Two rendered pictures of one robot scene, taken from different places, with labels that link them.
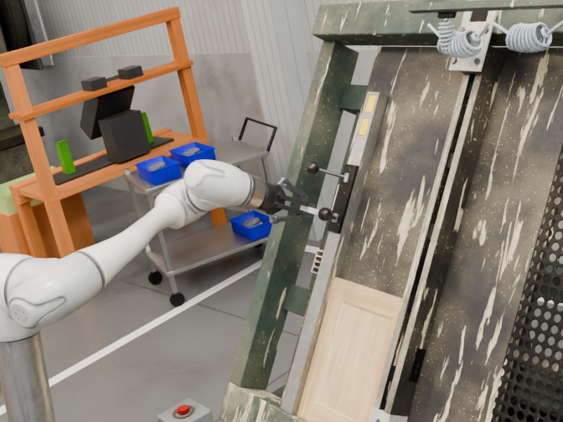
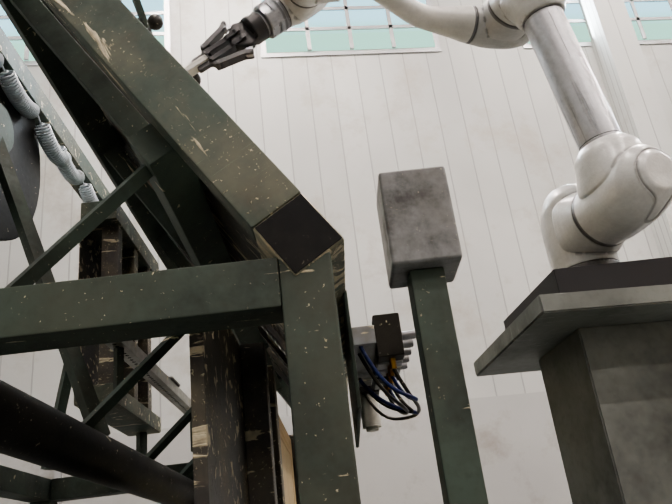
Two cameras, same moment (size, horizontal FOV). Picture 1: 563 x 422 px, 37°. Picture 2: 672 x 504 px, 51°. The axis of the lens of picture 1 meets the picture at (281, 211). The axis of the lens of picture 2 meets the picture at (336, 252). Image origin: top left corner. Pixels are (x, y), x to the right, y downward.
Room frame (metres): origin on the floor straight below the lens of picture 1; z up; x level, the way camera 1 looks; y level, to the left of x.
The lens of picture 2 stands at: (3.19, 0.90, 0.30)
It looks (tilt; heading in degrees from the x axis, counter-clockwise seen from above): 24 degrees up; 213
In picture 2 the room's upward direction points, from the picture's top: 7 degrees counter-clockwise
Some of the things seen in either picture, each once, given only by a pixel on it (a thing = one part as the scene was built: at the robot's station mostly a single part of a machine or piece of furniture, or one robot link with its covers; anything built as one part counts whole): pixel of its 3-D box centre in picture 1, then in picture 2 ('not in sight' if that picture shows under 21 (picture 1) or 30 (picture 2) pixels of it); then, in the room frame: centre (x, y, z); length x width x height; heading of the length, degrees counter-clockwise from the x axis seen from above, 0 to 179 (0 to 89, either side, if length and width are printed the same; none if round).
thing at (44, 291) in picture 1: (49, 293); (502, 25); (1.61, 0.50, 1.59); 0.18 x 0.14 x 0.13; 141
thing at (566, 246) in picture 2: not in sight; (577, 228); (1.52, 0.53, 1.00); 0.18 x 0.16 x 0.22; 51
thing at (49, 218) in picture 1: (90, 146); not in sight; (6.16, 1.29, 0.86); 1.38 x 1.18 x 1.71; 131
